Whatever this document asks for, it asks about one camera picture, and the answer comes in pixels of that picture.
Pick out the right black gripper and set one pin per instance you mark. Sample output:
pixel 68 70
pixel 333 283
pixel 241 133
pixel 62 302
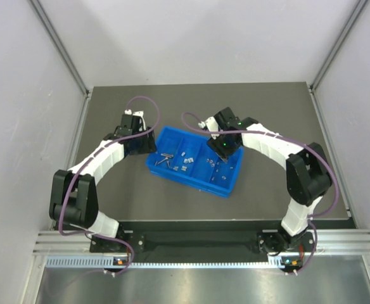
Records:
pixel 222 149

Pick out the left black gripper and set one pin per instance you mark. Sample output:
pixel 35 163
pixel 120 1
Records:
pixel 144 143

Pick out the blue compartment bin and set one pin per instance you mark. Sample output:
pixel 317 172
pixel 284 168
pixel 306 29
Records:
pixel 199 173

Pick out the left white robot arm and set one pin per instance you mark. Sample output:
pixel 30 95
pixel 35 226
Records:
pixel 74 198

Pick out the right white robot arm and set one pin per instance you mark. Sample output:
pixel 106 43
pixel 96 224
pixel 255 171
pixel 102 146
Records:
pixel 307 172

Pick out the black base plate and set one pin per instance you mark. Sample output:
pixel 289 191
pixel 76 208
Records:
pixel 149 241

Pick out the slotted cable duct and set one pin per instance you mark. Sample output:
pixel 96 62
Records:
pixel 120 261

